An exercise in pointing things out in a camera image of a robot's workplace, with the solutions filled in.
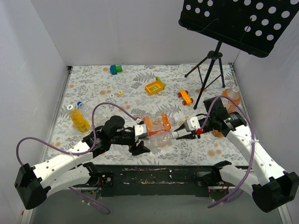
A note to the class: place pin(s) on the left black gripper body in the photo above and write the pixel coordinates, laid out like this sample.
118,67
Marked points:
134,140

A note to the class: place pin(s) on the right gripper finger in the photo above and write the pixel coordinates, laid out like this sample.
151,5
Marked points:
179,132
188,136

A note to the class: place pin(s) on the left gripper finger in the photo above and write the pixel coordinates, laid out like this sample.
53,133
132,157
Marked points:
132,150
141,148

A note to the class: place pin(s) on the orange label tea bottle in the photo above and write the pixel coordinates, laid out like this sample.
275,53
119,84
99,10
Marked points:
159,123

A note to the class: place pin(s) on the clear Pocari Sweat bottle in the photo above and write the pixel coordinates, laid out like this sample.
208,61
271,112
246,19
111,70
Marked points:
159,140

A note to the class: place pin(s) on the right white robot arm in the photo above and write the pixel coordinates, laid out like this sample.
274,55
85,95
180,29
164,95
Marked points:
269,184

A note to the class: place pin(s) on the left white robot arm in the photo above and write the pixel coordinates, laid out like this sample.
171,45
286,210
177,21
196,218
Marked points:
74,167

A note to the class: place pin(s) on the small orange bottle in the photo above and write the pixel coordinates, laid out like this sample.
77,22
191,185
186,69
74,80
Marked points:
217,134

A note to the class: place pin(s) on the small clear bottle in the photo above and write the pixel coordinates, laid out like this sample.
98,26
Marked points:
225,103

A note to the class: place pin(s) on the orange soda bottle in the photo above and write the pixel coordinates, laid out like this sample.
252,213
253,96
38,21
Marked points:
234,94

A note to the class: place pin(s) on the yellow juice bottle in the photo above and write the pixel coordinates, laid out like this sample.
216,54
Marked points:
78,120

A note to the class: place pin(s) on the floral table mat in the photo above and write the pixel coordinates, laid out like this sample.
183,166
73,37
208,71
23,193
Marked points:
93,85

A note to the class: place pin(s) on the orange toy car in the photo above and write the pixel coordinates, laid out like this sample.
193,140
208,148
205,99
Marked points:
184,94

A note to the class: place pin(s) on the yellow toy box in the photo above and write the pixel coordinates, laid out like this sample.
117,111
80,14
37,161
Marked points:
155,87

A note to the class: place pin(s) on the blue green toy block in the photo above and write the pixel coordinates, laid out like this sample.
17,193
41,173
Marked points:
115,69

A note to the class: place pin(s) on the black music stand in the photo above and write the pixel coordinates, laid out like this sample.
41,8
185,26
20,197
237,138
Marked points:
253,26

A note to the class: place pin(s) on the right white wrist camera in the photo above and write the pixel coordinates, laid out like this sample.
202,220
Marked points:
192,125

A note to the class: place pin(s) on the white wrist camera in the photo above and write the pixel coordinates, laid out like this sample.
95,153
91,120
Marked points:
140,129
192,125

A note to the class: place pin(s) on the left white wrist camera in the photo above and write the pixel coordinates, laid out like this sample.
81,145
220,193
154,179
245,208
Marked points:
140,129

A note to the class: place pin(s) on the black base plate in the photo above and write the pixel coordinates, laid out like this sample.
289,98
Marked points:
156,180

